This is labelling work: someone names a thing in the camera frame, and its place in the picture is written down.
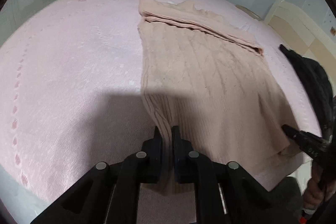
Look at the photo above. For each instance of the beige ribbed knit sweater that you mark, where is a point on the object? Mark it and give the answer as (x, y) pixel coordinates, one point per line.
(211, 80)

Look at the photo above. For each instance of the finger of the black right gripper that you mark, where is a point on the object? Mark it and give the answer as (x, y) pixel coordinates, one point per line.
(314, 146)

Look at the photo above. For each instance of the person's right hand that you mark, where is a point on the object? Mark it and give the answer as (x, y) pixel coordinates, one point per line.
(314, 196)

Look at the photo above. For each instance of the brown item beside bed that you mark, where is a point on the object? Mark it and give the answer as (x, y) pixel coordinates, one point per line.
(249, 12)

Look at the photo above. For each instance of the pink bed sheet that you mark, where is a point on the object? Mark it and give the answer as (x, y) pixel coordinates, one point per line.
(70, 84)

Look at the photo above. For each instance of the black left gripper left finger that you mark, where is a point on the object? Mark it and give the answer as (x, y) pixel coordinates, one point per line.
(142, 167)

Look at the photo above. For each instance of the cream wooden headboard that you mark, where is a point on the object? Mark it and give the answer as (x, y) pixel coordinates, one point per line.
(301, 33)

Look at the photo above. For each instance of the black garment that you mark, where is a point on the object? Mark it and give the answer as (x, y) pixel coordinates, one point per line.
(317, 86)

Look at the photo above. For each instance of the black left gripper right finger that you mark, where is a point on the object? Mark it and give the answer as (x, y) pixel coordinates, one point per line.
(192, 167)

